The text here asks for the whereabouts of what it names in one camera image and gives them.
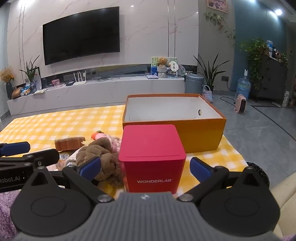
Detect white router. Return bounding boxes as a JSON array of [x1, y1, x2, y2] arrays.
[[73, 72, 87, 85]]

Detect pink heater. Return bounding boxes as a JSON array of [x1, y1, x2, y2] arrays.
[[234, 94, 247, 114]]

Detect brown plush cloth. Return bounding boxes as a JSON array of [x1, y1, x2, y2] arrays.
[[75, 138, 124, 189]]

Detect pink knitted cloth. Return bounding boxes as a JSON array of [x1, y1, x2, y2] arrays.
[[96, 136, 122, 153]]

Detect small white fan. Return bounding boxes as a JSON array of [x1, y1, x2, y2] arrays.
[[168, 61, 179, 76]]

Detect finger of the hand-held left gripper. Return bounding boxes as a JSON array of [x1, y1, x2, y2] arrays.
[[0, 141, 31, 157], [0, 148, 60, 169]]

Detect long-leaved potted plant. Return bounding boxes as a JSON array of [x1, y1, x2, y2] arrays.
[[194, 54, 230, 93]]

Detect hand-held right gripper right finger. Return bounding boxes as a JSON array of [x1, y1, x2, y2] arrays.
[[177, 157, 270, 204]]

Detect framed wall picture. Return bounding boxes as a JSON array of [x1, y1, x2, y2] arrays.
[[206, 0, 229, 14]]

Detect red cube box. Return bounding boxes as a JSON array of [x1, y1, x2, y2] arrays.
[[118, 124, 187, 194]]

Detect orange knitted pumpkin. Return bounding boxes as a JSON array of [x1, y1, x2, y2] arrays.
[[90, 130, 109, 141]]

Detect hanging vine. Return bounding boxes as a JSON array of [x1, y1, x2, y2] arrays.
[[203, 11, 236, 44]]

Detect black power cable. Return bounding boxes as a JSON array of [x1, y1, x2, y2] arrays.
[[220, 96, 237, 107]]

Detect grey trash can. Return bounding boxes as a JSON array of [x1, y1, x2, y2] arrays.
[[185, 74, 204, 95]]

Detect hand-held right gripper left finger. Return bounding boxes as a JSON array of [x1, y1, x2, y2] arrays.
[[22, 157, 115, 204]]

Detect purple fuzzy clothing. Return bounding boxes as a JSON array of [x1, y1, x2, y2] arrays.
[[0, 190, 19, 241]]

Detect black wall television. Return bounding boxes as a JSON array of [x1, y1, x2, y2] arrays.
[[42, 6, 121, 66]]

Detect snack bags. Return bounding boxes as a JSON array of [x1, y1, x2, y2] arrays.
[[11, 87, 30, 100]]

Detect orange storage box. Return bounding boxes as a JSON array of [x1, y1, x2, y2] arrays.
[[122, 93, 226, 153]]

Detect yellow checkered blanket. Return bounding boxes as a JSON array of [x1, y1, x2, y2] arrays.
[[0, 104, 251, 197]]

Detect blue water jug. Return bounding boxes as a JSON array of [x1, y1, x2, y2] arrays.
[[235, 69, 252, 100]]

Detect thin-leaved potted plant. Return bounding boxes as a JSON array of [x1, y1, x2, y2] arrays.
[[19, 55, 41, 91]]

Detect white marble television cabinet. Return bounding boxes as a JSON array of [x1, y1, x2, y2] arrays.
[[6, 76, 185, 116]]

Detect woven handbag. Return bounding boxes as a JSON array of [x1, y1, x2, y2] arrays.
[[202, 85, 213, 102]]

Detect leafy green plant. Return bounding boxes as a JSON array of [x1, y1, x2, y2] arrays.
[[239, 38, 270, 91]]

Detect dried flowers in dark vase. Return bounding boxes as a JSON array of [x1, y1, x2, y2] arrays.
[[0, 67, 15, 100]]

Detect bottles on cabinet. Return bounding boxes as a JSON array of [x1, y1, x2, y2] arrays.
[[266, 40, 281, 58]]

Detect dark drawer cabinet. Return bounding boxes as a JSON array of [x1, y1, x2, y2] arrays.
[[251, 56, 288, 102]]

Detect green printed card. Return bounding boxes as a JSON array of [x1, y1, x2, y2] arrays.
[[151, 57, 178, 66]]

